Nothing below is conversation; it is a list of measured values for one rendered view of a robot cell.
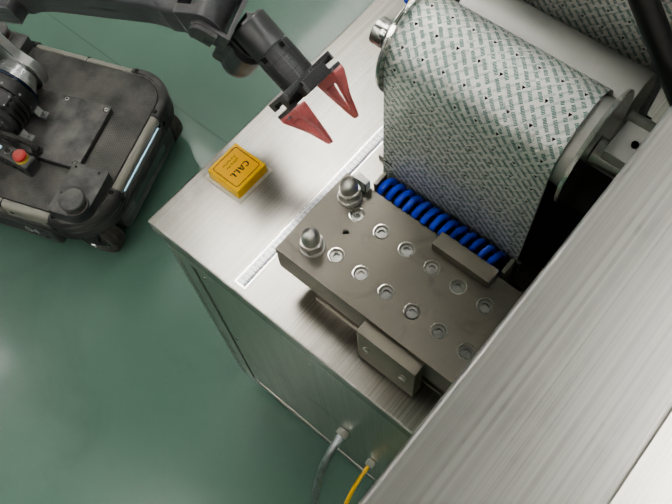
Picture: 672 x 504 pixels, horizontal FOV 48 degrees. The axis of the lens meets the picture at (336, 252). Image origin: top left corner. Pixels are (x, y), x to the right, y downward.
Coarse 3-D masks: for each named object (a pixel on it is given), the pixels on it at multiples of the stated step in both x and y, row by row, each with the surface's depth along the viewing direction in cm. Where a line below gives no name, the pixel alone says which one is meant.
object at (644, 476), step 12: (660, 432) 53; (660, 444) 53; (648, 456) 53; (660, 456) 53; (636, 468) 52; (648, 468) 52; (660, 468) 52; (636, 480) 52; (648, 480) 52; (660, 480) 52; (624, 492) 52; (636, 492) 52; (648, 492) 52; (660, 492) 52
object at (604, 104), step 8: (608, 96) 83; (600, 104) 81; (608, 104) 81; (592, 112) 81; (600, 112) 81; (584, 120) 80; (592, 120) 80; (584, 128) 80; (592, 128) 80; (576, 136) 81; (584, 136) 80; (568, 144) 81; (576, 144) 81; (568, 152) 81; (576, 152) 81; (560, 160) 82; (568, 160) 82; (560, 168) 83; (552, 176) 85; (560, 176) 84
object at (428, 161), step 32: (384, 96) 95; (384, 128) 102; (416, 128) 96; (384, 160) 109; (416, 160) 102; (448, 160) 97; (480, 160) 91; (416, 192) 110; (448, 192) 103; (480, 192) 97; (512, 192) 92; (480, 224) 104; (512, 224) 98; (512, 256) 104
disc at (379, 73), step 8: (416, 0) 87; (408, 8) 86; (400, 16) 86; (400, 24) 87; (392, 32) 87; (384, 40) 88; (392, 40) 88; (384, 48) 88; (384, 56) 89; (376, 64) 90; (384, 64) 90; (376, 72) 90; (376, 80) 92
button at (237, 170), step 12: (228, 156) 126; (240, 156) 126; (252, 156) 126; (216, 168) 125; (228, 168) 125; (240, 168) 125; (252, 168) 125; (264, 168) 126; (216, 180) 126; (228, 180) 124; (240, 180) 124; (252, 180) 125; (240, 192) 124
